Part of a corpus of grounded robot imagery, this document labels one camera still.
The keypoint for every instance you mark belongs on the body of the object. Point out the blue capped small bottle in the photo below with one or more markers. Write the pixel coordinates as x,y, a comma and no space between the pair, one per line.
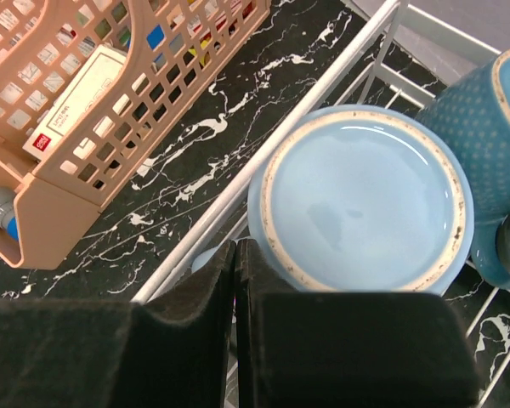
7,213

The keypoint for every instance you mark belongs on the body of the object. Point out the blue round container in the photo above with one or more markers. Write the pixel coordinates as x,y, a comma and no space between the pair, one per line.
155,37

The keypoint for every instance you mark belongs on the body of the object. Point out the white wire dish rack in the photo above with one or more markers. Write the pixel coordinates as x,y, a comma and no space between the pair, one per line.
496,309

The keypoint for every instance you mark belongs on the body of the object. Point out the light blue mug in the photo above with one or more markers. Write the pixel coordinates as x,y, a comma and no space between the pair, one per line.
358,198

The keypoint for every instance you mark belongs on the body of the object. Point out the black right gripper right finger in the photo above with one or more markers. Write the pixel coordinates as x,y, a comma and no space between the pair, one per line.
345,349

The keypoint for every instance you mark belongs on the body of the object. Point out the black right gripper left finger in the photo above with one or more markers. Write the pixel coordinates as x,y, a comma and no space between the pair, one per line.
169,352

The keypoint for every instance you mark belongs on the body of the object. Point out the white mug blue handle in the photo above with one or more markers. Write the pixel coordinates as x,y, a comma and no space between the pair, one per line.
472,117

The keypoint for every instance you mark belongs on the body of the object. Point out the peach plastic file organizer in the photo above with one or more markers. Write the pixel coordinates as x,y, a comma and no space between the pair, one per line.
42,46

